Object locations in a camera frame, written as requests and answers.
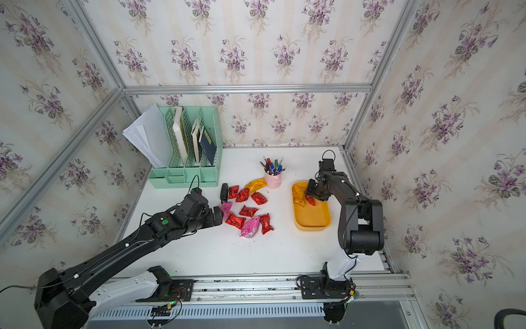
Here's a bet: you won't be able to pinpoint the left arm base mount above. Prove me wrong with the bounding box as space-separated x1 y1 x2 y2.
136 265 195 302

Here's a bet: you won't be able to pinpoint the red tea bag under yellow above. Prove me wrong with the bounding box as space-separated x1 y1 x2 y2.
236 188 250 203

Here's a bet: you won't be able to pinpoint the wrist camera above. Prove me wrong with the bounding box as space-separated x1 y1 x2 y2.
319 158 335 174
190 187 202 195

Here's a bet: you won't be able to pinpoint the small yellow tea bag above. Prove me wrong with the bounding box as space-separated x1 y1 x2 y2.
292 189 306 207

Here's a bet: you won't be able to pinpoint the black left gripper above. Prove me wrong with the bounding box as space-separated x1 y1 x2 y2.
184 205 227 236

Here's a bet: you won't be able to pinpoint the pink tea bag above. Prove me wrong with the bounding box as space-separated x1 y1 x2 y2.
220 202 233 221
241 216 261 239

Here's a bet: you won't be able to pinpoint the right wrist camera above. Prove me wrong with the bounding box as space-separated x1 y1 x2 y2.
319 158 335 174

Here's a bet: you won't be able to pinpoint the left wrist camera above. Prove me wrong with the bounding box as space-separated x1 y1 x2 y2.
190 187 202 195

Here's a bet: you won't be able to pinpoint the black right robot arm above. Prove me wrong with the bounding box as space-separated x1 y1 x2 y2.
306 171 385 282

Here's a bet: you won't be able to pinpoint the red tea bag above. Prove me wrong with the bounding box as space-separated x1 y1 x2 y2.
251 192 268 206
239 206 258 218
236 188 250 203
305 195 316 206
225 212 246 230
260 213 274 234
228 185 239 200

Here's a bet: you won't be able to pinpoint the dark blue book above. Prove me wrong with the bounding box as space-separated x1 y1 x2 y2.
199 127 217 165

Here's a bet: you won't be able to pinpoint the pens in cup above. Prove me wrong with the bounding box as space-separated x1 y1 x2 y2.
260 157 288 176

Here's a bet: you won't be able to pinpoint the yellow plastic storage box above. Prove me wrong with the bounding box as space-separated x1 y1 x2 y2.
291 181 331 232

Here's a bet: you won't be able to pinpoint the tan worn-edge book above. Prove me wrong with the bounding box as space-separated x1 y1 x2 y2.
190 118 201 163

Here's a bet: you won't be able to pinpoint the yellow tea bag by cup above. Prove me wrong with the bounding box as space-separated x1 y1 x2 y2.
245 178 267 194

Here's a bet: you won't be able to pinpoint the black stapler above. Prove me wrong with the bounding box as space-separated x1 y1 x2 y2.
220 183 229 204

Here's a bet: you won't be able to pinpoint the green desk file organizer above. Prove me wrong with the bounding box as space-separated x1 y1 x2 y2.
148 106 223 189

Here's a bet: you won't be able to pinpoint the pink pen cup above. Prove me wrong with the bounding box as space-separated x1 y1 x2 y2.
264 174 282 189

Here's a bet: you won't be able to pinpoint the red tea bag by stapler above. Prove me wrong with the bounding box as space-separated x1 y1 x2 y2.
228 185 239 200

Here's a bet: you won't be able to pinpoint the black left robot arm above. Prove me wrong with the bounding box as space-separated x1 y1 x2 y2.
34 193 223 328

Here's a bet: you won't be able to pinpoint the white paper stack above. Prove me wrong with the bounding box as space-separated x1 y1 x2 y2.
123 104 172 168

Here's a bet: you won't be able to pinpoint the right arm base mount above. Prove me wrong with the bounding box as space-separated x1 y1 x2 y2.
295 262 356 300

